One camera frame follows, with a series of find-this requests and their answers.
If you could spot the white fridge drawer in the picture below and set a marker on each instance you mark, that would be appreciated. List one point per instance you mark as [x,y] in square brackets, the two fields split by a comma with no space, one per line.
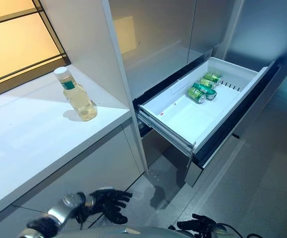
[198,109]

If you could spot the white counter cabinet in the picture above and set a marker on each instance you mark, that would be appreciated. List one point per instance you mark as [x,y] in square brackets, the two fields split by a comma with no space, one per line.
[46,138]

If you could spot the silver fridge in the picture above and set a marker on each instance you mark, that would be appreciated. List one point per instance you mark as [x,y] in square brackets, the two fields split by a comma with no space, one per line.
[173,49]

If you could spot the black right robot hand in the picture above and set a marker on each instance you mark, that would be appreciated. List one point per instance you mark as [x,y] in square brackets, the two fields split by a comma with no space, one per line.
[195,224]

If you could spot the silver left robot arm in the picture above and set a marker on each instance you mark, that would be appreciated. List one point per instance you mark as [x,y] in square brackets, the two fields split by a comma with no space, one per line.
[59,215]

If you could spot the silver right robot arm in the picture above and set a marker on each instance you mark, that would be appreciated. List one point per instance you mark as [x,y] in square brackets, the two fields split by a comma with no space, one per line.
[223,229]

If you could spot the black framed window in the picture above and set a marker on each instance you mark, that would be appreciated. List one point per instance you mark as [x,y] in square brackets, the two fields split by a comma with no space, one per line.
[17,39]

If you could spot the green drink can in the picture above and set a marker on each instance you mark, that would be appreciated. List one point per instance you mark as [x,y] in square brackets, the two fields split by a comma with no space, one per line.
[208,82]
[204,90]
[212,77]
[195,94]

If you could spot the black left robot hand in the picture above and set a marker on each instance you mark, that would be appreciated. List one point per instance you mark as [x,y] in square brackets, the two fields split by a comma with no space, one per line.
[113,200]

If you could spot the grey robot torso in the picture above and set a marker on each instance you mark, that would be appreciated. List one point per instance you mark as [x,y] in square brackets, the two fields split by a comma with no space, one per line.
[123,233]

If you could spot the yellow drink bottle white cap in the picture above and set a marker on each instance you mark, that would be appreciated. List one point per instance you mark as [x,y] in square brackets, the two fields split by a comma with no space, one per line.
[77,98]

